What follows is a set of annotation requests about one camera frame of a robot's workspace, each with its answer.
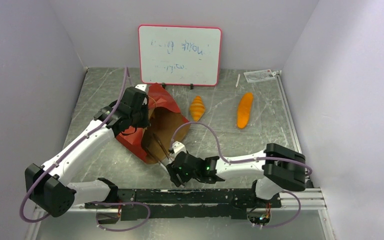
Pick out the red paper bag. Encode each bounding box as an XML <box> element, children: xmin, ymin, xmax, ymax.
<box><xmin>115</xmin><ymin>83</ymin><xmax>188</xmax><ymax>165</ymax></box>

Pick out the orange striped fake croissant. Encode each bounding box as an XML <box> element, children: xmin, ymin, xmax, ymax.
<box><xmin>189</xmin><ymin>95</ymin><xmax>206</xmax><ymax>122</ymax></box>

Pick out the orange fake bread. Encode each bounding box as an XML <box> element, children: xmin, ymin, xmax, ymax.
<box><xmin>236</xmin><ymin>92</ymin><xmax>254</xmax><ymax>129</ymax></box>

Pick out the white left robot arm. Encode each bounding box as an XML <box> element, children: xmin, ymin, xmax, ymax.
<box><xmin>24</xmin><ymin>84</ymin><xmax>149</xmax><ymax>218</ymax></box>

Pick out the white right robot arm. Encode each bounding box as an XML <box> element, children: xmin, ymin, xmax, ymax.
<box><xmin>165</xmin><ymin>141</ymin><xmax>310</xmax><ymax>207</ymax></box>

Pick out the pink framed whiteboard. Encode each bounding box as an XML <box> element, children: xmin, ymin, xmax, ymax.
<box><xmin>137</xmin><ymin>24</ymin><xmax>222</xmax><ymax>86</ymax></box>

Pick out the white marker pen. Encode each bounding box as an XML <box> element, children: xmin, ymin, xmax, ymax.
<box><xmin>235</xmin><ymin>74</ymin><xmax>241</xmax><ymax>88</ymax></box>

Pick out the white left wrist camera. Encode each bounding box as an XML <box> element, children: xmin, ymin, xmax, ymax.
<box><xmin>135</xmin><ymin>84</ymin><xmax>149</xmax><ymax>93</ymax></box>

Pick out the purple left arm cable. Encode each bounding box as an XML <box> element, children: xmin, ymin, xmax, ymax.
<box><xmin>19</xmin><ymin>66</ymin><xmax>152</xmax><ymax>233</ymax></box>

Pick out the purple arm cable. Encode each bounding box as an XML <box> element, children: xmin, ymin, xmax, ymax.
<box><xmin>19</xmin><ymin>66</ymin><xmax>152</xmax><ymax>233</ymax></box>
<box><xmin>170</xmin><ymin>121</ymin><xmax>313</xmax><ymax>230</ymax></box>

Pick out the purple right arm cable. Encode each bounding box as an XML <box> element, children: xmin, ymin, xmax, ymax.
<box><xmin>170</xmin><ymin>121</ymin><xmax>313</xmax><ymax>230</ymax></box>

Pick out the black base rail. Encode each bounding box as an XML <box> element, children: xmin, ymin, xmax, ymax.
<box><xmin>85</xmin><ymin>188</ymin><xmax>282</xmax><ymax>221</ymax></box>

